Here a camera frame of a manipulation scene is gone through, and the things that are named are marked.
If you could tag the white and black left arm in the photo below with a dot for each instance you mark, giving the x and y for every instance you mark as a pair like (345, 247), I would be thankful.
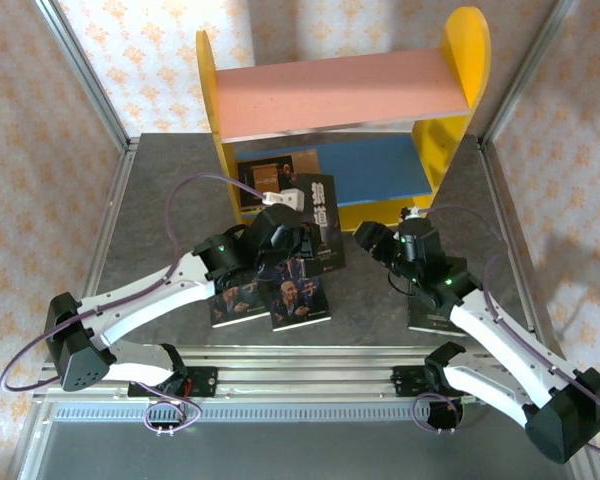
(140, 305)

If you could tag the yellow pink blue shelf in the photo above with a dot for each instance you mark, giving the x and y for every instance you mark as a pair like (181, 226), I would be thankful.
(330, 90)

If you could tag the aluminium table side rail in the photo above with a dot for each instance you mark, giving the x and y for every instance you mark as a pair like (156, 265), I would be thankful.
(505, 215)
(110, 210)

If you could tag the aluminium frame post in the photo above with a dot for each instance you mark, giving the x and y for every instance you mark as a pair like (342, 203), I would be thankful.
(86, 70)
(524, 70)

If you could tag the small green circuit board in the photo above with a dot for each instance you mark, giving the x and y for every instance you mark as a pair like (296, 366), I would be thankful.
(472, 400)

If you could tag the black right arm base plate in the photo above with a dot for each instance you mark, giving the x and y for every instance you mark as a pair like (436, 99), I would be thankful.
(405, 382)

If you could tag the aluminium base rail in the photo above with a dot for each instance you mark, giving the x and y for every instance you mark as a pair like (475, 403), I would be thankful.
(305, 380)

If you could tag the black antler cover book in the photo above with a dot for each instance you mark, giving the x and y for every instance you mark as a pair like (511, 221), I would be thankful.
(425, 320)

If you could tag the dark blue old man book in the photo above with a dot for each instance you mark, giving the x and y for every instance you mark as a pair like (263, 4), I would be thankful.
(300, 307)
(235, 310)

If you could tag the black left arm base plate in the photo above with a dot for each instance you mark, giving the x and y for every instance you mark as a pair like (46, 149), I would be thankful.
(205, 382)

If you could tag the brown gold cover book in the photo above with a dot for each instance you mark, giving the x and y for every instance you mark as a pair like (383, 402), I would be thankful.
(265, 175)

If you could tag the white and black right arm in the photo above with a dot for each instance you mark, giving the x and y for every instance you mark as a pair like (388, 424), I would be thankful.
(500, 345)

